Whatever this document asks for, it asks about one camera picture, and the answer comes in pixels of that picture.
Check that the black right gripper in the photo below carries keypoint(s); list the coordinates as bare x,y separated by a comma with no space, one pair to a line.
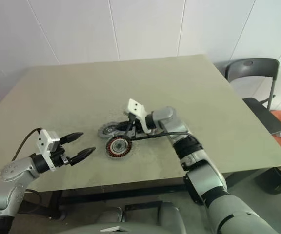
135,128

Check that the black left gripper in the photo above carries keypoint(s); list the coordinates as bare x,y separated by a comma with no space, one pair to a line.
58,158

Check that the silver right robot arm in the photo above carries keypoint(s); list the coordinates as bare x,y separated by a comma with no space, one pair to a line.
204,170

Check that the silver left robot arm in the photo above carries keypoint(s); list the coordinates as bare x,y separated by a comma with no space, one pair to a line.
13,170

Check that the silver stator housing copper windings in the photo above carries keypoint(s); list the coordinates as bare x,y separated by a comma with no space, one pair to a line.
124,151

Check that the grey rounded robot body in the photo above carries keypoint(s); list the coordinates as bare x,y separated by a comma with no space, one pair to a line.
169,219

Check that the black folding chair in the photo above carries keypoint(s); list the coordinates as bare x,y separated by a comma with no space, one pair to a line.
252,68

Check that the black bag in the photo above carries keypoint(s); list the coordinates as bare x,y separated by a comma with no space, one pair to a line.
277,180

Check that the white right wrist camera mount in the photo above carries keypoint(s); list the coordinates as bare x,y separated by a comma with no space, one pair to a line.
135,107

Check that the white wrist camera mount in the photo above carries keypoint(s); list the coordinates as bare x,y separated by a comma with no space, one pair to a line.
44,141
135,107

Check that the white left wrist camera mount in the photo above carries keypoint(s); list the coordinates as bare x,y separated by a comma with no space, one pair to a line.
44,141

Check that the black table frame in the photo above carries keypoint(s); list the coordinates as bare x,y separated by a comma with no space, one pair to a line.
106,195

